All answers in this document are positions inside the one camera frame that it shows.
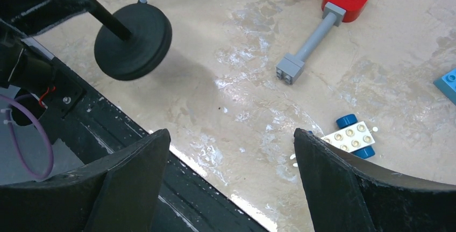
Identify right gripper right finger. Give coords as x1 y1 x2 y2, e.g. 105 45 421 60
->
294 128 455 231

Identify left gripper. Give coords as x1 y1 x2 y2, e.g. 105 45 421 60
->
1 0 96 88

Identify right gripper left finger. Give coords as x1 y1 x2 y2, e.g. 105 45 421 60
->
1 129 170 231

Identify black microphone stand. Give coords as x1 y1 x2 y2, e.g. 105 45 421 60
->
90 0 173 81

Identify white lego car blue wheels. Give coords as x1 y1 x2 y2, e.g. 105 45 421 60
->
321 114 379 159

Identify light blue lego baseplate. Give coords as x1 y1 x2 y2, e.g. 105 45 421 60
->
433 69 456 105

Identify red grey lego column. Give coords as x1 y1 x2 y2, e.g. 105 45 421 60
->
276 0 368 85

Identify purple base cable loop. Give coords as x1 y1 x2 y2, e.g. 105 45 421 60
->
0 94 55 181

